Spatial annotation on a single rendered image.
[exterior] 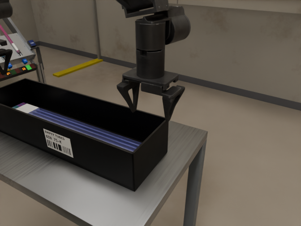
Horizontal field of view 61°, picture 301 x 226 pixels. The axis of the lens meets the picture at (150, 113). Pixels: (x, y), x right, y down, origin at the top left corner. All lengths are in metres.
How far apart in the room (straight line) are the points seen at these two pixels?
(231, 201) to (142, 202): 1.19
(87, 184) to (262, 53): 2.47
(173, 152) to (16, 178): 0.41
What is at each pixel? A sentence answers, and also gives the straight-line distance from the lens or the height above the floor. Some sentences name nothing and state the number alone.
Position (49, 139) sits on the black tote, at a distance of 0.74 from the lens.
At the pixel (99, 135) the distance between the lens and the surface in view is 0.74.
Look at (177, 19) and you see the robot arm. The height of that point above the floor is 1.17.
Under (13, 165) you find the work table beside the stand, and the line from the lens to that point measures 0.78.
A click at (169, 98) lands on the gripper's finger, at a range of 0.49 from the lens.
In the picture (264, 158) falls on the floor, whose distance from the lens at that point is 2.14.
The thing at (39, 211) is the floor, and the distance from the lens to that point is 1.75.
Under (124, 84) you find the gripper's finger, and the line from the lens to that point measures 0.55.
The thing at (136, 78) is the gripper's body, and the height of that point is 1.06.
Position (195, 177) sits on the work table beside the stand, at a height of 0.63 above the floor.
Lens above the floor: 1.25
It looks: 30 degrees down
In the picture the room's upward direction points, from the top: straight up
